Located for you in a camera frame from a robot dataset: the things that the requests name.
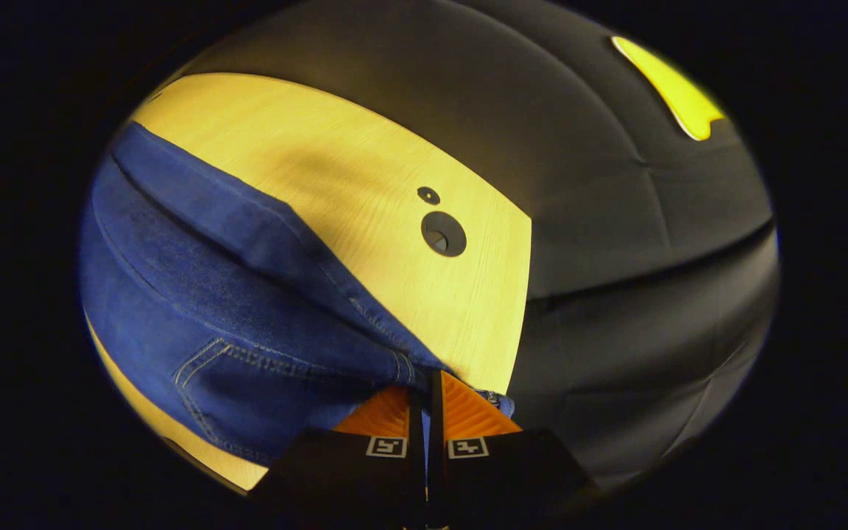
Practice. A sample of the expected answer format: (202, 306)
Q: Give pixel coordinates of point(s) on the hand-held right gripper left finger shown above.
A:
(416, 442)

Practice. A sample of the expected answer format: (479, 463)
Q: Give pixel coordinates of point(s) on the large black table grommet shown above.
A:
(444, 234)

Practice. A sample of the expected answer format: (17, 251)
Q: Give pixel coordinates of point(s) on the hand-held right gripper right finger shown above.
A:
(435, 442)

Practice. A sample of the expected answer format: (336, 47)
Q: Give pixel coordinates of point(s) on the blue denim jeans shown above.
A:
(232, 316)

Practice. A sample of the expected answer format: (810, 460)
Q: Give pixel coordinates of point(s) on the small black table grommet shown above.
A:
(428, 195)

